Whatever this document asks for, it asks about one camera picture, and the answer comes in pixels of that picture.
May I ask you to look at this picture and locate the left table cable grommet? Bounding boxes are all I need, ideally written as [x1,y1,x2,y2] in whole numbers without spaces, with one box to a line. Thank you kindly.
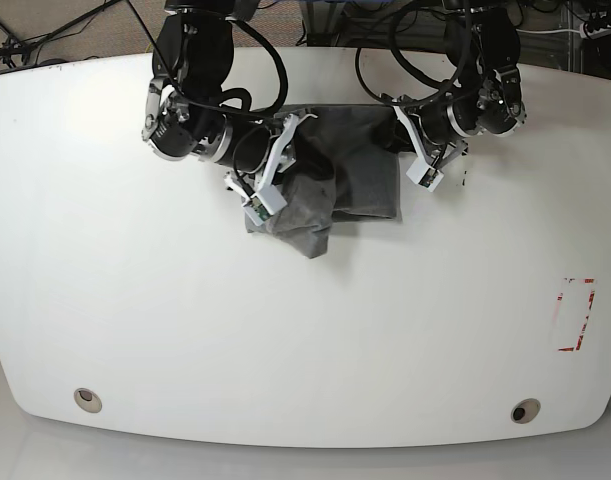
[74,388,102,414]

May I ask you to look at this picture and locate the white power strip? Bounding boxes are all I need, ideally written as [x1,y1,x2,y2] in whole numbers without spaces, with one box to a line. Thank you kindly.
[580,16,611,39]

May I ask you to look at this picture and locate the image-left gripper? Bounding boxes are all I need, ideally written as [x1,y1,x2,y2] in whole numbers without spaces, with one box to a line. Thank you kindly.
[217,122,281,174]

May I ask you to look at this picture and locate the grey T-shirt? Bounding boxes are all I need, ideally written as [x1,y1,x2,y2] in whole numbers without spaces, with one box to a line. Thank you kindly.
[245,105,400,259]

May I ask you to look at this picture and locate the right table cable grommet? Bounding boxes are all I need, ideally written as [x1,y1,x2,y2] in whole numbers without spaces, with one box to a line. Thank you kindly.
[510,398,541,424]

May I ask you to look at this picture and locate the table cable grommet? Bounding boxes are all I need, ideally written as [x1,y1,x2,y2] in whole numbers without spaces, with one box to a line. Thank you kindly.
[510,398,541,424]
[74,388,102,414]

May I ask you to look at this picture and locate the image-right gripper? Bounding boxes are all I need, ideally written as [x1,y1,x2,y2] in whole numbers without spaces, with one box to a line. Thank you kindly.
[412,102,468,158]

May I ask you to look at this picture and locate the red tape rectangle marking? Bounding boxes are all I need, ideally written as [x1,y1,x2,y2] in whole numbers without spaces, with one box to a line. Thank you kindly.
[552,277,596,352]

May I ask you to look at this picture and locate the black tripod stand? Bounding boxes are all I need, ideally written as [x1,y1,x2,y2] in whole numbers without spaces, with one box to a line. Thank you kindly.
[0,0,121,76]

